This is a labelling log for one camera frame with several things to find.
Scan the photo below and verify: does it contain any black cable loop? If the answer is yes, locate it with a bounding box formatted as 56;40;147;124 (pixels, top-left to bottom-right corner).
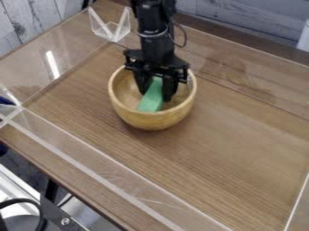
0;198;47;231

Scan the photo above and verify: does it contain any green rectangular block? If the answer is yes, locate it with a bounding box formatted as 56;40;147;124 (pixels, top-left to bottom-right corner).
137;77;165;113

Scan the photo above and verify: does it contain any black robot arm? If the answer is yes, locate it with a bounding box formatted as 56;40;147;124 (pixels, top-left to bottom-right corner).
123;0;190;102

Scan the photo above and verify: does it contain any clear acrylic enclosure wall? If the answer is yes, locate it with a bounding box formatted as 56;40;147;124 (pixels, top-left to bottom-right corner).
0;14;309;231

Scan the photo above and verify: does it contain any black metal bracket with screw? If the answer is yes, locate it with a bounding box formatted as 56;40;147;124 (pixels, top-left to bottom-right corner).
40;197;90;231

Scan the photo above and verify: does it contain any brown wooden bowl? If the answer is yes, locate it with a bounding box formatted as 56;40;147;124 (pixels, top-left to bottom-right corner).
107;66;198;131

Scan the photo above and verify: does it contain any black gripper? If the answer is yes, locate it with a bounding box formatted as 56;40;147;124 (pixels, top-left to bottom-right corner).
125;31;190;102

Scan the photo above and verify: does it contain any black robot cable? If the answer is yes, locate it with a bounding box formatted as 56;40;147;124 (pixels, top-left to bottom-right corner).
167;22;189;49

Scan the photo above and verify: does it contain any black table leg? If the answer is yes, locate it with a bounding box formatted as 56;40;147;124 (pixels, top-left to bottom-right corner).
44;180;59;203

